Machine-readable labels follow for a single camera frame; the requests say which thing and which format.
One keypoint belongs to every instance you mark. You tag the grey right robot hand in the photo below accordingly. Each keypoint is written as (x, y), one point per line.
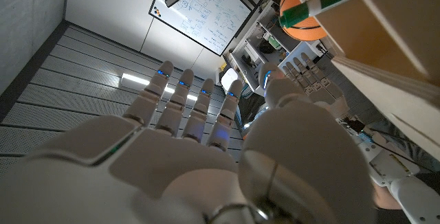
(206, 169)

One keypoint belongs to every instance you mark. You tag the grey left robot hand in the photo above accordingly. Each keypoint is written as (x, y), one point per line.
(319, 86)

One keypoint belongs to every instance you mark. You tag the green whiteboard marker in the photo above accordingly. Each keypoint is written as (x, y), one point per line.
(294, 16)

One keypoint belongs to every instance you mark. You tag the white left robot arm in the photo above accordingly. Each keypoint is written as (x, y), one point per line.
(412, 196)

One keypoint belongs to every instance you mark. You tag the light wooden drawer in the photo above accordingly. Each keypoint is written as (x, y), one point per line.
(371, 35)

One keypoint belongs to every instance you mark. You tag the orange mini basketball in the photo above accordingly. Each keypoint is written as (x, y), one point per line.
(309, 33)

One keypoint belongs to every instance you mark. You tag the white shelf unit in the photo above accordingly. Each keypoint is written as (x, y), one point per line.
(254, 45)

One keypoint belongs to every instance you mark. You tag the light wooden slotted box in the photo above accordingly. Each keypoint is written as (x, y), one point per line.
(395, 114)

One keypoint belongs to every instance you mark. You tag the ceiling light strip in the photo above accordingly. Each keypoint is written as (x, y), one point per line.
(132, 79)

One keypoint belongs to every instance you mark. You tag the white whiteboard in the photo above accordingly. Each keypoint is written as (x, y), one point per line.
(213, 18)

